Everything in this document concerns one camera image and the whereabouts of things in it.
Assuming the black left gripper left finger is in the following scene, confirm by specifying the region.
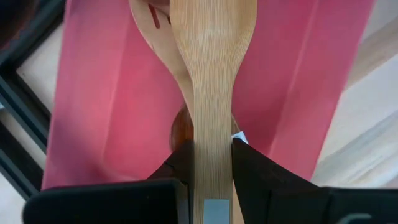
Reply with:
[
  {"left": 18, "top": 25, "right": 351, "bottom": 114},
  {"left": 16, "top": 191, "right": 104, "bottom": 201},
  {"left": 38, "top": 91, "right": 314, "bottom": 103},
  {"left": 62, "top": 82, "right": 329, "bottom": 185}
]
[{"left": 23, "top": 141, "right": 195, "bottom": 224}]

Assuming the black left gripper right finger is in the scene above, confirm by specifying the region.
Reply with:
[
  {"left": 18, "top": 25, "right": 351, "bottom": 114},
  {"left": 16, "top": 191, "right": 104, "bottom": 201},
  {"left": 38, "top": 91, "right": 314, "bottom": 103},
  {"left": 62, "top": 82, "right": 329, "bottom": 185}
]
[{"left": 231, "top": 138, "right": 398, "bottom": 224}]

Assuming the bamboo fork spatula with label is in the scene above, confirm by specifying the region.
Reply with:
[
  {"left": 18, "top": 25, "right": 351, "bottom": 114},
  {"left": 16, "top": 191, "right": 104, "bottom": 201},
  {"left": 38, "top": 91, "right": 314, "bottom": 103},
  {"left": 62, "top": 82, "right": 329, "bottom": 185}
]
[{"left": 169, "top": 0, "right": 258, "bottom": 224}]

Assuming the pink translucent plastic bin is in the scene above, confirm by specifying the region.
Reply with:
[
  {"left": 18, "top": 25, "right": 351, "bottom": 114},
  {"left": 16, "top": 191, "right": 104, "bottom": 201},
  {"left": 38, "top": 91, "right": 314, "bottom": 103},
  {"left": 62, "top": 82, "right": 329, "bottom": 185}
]
[{"left": 41, "top": 0, "right": 377, "bottom": 191}]

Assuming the black metal table frame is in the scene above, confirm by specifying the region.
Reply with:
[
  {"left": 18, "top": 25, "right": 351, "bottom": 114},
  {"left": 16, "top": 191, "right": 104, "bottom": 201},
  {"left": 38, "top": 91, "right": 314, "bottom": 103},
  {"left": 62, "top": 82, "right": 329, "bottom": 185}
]
[{"left": 0, "top": 0, "right": 68, "bottom": 200}]

